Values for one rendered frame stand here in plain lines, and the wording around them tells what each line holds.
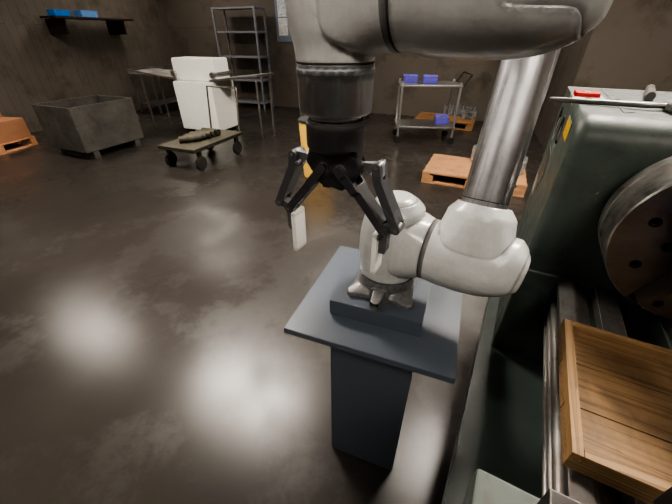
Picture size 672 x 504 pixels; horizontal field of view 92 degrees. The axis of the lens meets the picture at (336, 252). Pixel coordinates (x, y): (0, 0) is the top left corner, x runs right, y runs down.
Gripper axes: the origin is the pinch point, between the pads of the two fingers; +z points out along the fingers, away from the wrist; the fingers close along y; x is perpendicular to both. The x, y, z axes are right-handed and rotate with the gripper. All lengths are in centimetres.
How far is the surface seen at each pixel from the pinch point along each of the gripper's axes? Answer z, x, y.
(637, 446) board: 23, -5, -49
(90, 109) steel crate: 52, -213, 472
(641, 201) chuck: -4, -35, -44
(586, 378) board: 23, -15, -43
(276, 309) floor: 111, -74, 81
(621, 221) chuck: 1, -35, -42
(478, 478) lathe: 18.8, 13.0, -27.6
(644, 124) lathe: -13, -53, -43
